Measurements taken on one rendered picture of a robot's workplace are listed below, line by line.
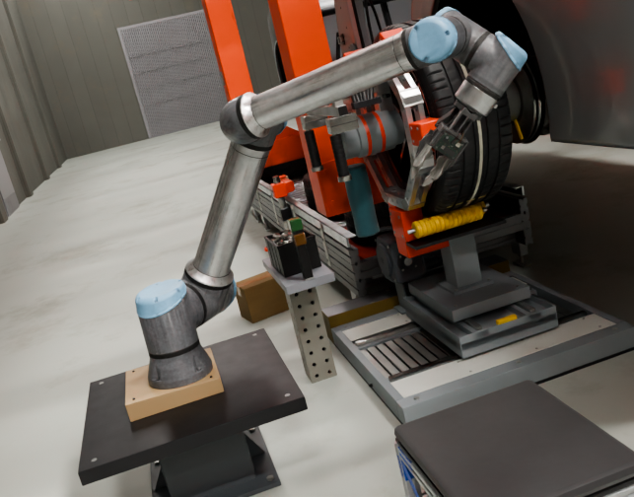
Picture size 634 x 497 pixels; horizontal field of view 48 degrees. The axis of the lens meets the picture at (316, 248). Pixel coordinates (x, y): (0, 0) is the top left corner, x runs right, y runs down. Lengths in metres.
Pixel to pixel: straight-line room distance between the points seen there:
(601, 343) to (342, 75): 1.31
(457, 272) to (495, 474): 1.29
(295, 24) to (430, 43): 1.31
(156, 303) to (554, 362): 1.25
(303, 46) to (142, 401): 1.45
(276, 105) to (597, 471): 1.03
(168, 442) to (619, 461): 1.08
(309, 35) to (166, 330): 1.30
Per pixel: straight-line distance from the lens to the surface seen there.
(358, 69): 1.60
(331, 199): 2.83
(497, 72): 1.64
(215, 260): 2.09
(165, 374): 2.08
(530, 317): 2.49
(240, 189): 1.97
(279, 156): 4.74
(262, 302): 3.43
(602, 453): 1.44
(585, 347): 2.44
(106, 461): 1.94
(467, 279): 2.62
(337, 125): 2.21
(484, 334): 2.42
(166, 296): 2.02
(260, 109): 1.73
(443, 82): 2.21
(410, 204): 2.38
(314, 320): 2.60
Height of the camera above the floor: 1.14
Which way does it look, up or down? 15 degrees down
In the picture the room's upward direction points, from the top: 14 degrees counter-clockwise
